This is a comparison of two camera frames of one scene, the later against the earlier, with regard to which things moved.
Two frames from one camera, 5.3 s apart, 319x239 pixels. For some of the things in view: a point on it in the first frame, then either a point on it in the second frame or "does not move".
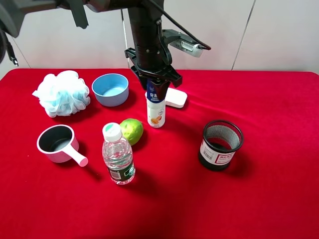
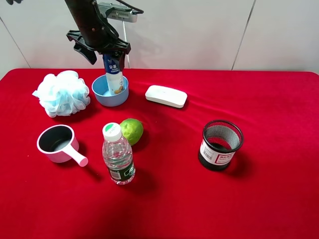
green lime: x=132 y=130 does not move
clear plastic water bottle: x=117 y=155 does not move
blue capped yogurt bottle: x=155 y=107 → x=114 y=76
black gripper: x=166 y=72 → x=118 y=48
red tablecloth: x=271 y=190 does not move
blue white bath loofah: x=63 y=93 does not move
